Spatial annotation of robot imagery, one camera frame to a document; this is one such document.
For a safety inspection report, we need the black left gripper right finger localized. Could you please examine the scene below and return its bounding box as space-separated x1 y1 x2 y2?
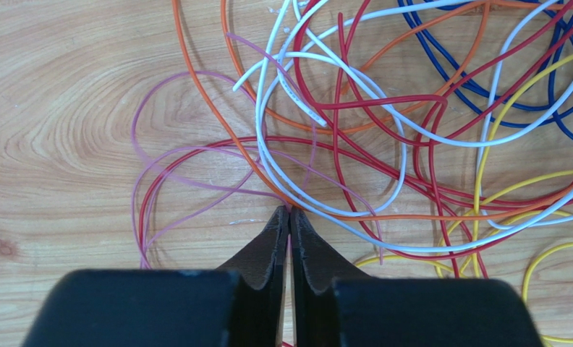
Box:
289 208 542 346

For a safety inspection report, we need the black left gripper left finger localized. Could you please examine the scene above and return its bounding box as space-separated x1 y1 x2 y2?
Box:
23 207 289 346

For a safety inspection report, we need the pink cable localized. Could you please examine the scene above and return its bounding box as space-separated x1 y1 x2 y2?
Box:
130 33 385 270

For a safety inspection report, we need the red cable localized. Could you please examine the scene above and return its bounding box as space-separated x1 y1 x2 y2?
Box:
137 0 573 347

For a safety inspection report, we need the dark blue cable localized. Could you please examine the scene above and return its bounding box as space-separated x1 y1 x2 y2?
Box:
396 0 573 151

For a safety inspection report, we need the orange cable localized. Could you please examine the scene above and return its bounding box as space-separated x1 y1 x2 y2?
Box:
171 0 573 222

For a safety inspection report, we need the yellow cable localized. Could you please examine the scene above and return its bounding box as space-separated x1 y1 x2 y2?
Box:
355 47 573 345

